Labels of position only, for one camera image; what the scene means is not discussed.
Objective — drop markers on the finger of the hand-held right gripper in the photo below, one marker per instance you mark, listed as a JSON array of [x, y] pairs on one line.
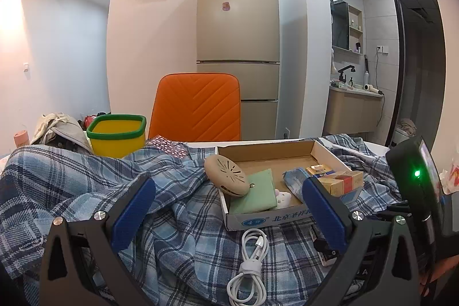
[[398, 208]]

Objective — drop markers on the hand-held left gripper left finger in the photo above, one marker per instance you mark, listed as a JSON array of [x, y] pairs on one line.
[[132, 212]]

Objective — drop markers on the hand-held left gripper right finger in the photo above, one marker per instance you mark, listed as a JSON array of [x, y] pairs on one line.
[[322, 212]]

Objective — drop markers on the red gold cigarette pack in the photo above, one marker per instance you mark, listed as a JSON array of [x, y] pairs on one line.
[[340, 184]]

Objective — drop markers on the white plush toy pink bow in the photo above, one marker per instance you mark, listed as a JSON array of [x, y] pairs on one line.
[[283, 199]]

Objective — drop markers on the gold blue cigarette carton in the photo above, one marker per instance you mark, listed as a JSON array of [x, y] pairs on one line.
[[319, 169]]

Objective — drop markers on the green pouch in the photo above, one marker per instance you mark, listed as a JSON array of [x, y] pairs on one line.
[[256, 191]]

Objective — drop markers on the cardboard box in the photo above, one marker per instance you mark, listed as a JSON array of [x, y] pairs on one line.
[[272, 157]]

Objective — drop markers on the beige round perforated device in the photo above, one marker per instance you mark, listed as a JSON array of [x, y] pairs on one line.
[[227, 175]]

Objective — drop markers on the person's right hand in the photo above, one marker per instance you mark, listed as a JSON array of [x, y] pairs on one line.
[[446, 273]]

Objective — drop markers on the white bin with cloth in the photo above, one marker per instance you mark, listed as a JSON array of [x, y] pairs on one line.
[[405, 132]]

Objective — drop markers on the white red printed bag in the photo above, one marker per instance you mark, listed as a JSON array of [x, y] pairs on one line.
[[451, 177]]

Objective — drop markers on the blue plaid shirt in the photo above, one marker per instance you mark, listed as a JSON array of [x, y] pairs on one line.
[[71, 177]]

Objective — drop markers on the yellow bin green rim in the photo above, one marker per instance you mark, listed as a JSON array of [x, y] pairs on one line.
[[114, 141]]

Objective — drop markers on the dotted sequin pouch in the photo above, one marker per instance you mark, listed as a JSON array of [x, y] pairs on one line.
[[168, 146]]

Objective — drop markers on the beige vanity cabinet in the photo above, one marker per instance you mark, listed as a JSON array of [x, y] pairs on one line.
[[353, 112]]

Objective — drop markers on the white hair dryer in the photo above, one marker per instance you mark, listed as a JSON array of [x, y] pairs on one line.
[[373, 89]]

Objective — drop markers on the white slim bottle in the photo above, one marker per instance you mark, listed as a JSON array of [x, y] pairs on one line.
[[366, 78]]

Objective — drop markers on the red plastic bag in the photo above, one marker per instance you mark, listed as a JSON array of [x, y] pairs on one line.
[[89, 121]]

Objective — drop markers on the black faucet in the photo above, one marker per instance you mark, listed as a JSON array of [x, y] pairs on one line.
[[346, 71]]

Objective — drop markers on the orange chair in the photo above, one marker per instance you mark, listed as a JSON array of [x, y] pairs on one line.
[[195, 109]]

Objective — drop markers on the hanging pale towel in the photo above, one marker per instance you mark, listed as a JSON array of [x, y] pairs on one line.
[[333, 62]]

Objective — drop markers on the pink cup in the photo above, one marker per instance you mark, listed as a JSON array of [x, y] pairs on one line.
[[20, 139]]

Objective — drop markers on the mirror cabinet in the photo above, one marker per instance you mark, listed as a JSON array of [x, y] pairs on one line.
[[340, 26]]

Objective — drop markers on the beige refrigerator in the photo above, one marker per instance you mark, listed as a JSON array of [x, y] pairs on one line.
[[236, 40]]

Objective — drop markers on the pink fridge sticker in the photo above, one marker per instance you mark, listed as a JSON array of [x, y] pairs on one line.
[[226, 6]]

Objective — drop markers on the black door frame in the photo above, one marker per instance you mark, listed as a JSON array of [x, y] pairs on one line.
[[396, 76]]

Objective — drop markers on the white wall socket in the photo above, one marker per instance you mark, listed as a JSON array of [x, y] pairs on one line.
[[382, 49]]

